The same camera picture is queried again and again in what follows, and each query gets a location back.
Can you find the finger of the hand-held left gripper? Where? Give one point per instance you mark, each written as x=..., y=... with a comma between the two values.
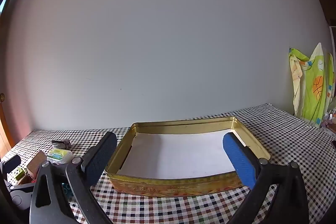
x=10, y=163
x=22, y=195

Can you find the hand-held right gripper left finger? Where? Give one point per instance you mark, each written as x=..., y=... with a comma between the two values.
x=101, y=158

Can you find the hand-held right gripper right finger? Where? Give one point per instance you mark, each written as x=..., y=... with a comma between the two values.
x=240, y=158

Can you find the lime green small box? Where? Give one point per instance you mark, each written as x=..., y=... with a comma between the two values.
x=17, y=175

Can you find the pinkish brown box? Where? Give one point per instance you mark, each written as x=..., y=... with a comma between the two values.
x=36, y=162

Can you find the clear green-label floss box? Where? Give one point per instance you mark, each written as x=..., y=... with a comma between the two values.
x=59, y=155

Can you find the teal plastic box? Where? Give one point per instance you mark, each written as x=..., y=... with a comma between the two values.
x=65, y=188

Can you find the gold metal tin box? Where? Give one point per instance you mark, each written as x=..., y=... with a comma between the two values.
x=170, y=187

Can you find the brown wooden door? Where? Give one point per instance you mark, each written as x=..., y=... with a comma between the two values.
x=4, y=129

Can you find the white paper sheet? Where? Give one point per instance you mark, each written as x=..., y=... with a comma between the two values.
x=178, y=153

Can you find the brass door knob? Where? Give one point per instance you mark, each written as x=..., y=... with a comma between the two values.
x=2, y=97

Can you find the checkered tablecloth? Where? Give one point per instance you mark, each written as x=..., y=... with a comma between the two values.
x=183, y=211

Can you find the small clear plastic bottle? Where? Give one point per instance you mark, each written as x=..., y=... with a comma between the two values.
x=331, y=118

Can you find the green yellow printed cloth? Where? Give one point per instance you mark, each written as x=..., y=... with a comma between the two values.
x=315, y=87

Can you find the brown wooden wardrobe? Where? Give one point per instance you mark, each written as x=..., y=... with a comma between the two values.
x=328, y=11

